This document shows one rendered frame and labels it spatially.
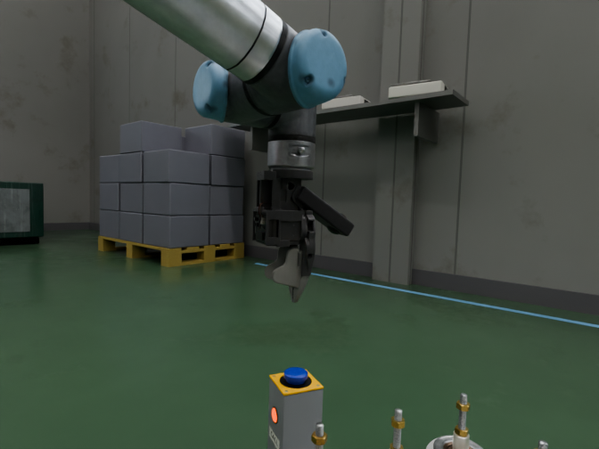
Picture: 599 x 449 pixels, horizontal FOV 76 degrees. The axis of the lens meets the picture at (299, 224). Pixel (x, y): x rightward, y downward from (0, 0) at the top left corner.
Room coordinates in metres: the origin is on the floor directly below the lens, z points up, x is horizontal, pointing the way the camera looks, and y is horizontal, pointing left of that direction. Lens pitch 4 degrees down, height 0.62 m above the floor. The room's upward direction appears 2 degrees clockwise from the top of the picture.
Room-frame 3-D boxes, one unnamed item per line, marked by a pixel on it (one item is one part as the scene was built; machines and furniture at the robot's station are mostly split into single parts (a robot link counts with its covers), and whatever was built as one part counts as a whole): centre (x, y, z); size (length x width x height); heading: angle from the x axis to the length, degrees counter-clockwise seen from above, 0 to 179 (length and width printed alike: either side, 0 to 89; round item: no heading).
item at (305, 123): (0.61, 0.02, 0.76); 0.09 x 0.08 x 0.11; 130
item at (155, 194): (4.07, 1.38, 0.66); 1.38 x 0.88 x 1.31; 51
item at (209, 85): (0.54, 0.08, 0.76); 0.11 x 0.11 x 0.08; 40
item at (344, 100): (3.03, -0.35, 1.36); 0.35 x 0.34 x 0.09; 51
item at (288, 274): (0.60, 0.01, 0.50); 0.06 x 0.03 x 0.09; 114
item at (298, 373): (0.62, 0.00, 0.32); 0.04 x 0.04 x 0.02
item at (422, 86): (2.67, -0.80, 1.37); 0.38 x 0.36 x 0.10; 51
